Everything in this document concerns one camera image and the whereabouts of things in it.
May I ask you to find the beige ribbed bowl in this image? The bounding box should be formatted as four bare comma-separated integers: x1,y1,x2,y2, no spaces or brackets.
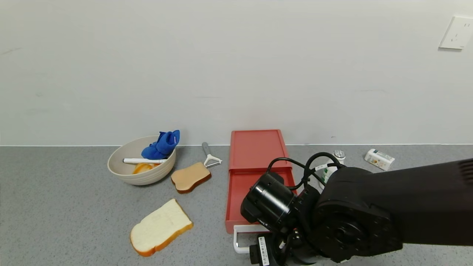
108,136,177,185

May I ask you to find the white bread slice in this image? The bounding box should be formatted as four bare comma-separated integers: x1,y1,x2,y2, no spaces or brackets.
130,199,194,257

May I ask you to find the orange round food piece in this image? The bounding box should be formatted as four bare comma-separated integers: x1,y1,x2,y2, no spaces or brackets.
132,163,160,174

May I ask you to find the white pen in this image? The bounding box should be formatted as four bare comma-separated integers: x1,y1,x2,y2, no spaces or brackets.
123,158,167,164

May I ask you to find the white drink bottle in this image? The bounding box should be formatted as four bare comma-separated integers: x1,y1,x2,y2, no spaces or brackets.
315,150,346,185

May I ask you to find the grey handled white peeler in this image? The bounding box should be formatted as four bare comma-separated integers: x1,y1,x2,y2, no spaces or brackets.
202,142,222,168

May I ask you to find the white wall socket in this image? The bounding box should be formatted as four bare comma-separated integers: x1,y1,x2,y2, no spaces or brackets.
439,16,473,50

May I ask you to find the red drawer with white handle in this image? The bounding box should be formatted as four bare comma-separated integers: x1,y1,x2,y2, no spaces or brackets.
225,167,298,255

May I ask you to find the small white carton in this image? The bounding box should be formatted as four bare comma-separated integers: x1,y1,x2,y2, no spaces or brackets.
365,149,395,171

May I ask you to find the black cable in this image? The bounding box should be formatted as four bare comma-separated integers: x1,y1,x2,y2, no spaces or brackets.
303,152,346,185
267,157,326,191

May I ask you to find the brown toast slice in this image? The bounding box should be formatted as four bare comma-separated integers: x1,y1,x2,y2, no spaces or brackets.
171,162,212,194

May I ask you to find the blue cloth toy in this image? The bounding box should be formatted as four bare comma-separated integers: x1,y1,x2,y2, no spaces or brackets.
141,130,180,160

